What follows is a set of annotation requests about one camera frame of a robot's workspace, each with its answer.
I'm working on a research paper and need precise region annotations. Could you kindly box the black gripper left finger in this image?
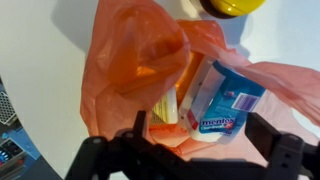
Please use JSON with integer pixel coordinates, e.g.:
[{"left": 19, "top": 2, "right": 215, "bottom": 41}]
[{"left": 132, "top": 110, "right": 148, "bottom": 138}]

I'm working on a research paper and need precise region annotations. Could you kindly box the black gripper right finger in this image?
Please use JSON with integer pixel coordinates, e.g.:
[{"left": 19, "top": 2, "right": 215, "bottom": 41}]
[{"left": 244, "top": 112, "right": 283, "bottom": 168}]

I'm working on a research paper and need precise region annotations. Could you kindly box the blue mentos packet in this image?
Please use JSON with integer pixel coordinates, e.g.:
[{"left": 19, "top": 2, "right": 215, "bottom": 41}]
[{"left": 177, "top": 58, "right": 267, "bottom": 144}]

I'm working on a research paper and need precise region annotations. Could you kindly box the orange plastic bag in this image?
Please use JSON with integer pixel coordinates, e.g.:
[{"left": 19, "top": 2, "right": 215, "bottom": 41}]
[{"left": 79, "top": 0, "right": 320, "bottom": 168}]

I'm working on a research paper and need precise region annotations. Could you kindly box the white tube with yellow label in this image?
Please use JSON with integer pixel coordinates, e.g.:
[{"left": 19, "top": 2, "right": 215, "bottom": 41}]
[{"left": 148, "top": 86, "right": 180, "bottom": 127}]

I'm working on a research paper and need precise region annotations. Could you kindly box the blue base platform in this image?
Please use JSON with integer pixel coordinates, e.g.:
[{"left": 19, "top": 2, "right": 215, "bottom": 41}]
[{"left": 0, "top": 126, "right": 43, "bottom": 180}]

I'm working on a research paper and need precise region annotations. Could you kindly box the yellow supplement bottle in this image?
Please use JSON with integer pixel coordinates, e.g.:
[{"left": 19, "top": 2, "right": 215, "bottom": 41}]
[{"left": 189, "top": 0, "right": 268, "bottom": 20}]

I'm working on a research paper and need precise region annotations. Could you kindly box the grey perforated metal plate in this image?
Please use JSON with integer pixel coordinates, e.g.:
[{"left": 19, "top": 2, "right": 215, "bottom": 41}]
[{"left": 0, "top": 90, "right": 18, "bottom": 127}]

